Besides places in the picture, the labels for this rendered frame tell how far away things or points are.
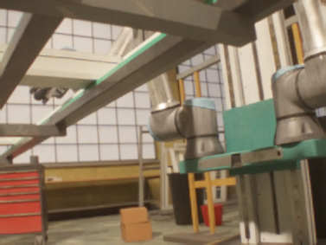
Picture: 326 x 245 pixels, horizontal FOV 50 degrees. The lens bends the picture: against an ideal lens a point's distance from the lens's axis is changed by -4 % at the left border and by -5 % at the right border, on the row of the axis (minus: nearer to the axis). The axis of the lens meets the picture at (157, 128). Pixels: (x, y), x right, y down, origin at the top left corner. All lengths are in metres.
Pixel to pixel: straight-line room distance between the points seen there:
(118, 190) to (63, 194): 1.45
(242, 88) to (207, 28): 1.30
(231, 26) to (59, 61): 0.47
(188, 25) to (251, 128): 1.21
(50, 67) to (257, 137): 1.00
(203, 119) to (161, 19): 1.22
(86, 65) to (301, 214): 1.05
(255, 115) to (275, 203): 0.39
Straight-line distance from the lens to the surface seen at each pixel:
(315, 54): 1.25
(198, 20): 0.42
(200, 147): 1.56
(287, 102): 1.33
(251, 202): 1.65
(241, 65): 1.76
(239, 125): 1.63
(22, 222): 4.47
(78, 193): 9.01
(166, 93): 1.71
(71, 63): 0.83
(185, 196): 5.28
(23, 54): 0.56
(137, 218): 4.22
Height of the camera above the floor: 0.62
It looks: 9 degrees up
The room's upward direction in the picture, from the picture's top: 5 degrees counter-clockwise
